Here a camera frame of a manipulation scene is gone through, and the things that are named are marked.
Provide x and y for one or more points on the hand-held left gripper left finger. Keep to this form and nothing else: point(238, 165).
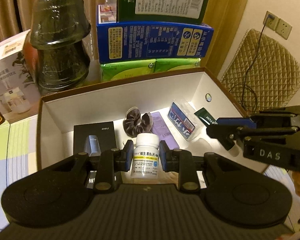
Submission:
point(129, 156)

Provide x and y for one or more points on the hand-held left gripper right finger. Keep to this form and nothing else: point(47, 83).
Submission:
point(163, 157)

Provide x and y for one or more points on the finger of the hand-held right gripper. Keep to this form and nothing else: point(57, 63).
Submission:
point(218, 131)
point(236, 123)

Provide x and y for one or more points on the white pill bottle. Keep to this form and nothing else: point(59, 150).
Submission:
point(145, 160)

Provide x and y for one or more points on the dark green tube white cap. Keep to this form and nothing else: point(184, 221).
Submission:
point(205, 116)

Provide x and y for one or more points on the purple tube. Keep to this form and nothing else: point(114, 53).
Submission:
point(163, 130)

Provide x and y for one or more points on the brown velvet scrunchie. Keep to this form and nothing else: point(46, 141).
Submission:
point(137, 122)

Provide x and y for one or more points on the clear plastic box blue label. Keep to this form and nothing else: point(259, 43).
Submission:
point(183, 122)

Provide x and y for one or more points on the brown cardboard box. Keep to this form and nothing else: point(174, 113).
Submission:
point(65, 105)

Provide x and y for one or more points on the quilted chair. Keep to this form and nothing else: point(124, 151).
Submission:
point(267, 80)

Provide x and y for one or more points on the green tissue pack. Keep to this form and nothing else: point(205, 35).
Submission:
point(127, 70)
point(177, 65)

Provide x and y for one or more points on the blue carton box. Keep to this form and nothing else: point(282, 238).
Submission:
point(152, 42)

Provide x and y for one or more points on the white humidifier box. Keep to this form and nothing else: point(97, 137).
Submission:
point(10, 80)

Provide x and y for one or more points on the small red white box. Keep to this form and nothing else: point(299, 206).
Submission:
point(107, 12)

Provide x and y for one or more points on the beige curtain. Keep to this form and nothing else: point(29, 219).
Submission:
point(15, 5)

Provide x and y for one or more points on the wall socket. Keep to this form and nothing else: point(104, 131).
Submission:
point(278, 25)

